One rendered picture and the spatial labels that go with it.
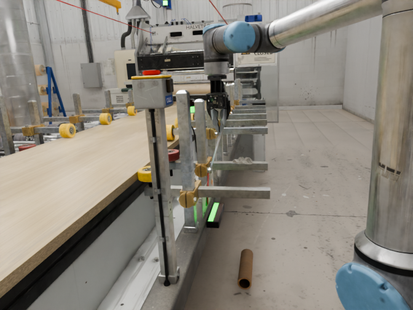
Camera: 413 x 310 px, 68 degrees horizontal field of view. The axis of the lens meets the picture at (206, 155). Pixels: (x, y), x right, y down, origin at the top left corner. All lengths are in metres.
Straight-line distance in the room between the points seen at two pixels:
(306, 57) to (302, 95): 1.11
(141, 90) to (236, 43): 0.42
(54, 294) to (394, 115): 0.75
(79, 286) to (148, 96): 0.49
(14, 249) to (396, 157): 0.73
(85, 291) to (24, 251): 0.24
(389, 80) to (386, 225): 0.26
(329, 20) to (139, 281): 0.90
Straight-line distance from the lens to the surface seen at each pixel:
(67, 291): 0.84
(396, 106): 0.60
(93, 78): 11.34
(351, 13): 0.86
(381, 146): 0.62
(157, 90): 0.67
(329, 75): 10.20
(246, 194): 1.03
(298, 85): 10.08
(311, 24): 0.94
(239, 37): 1.01
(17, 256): 0.71
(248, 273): 1.95
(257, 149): 3.84
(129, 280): 1.04
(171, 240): 0.80
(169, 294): 0.83
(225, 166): 1.27
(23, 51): 5.13
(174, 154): 1.28
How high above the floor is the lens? 1.22
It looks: 15 degrees down
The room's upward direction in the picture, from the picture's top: 3 degrees counter-clockwise
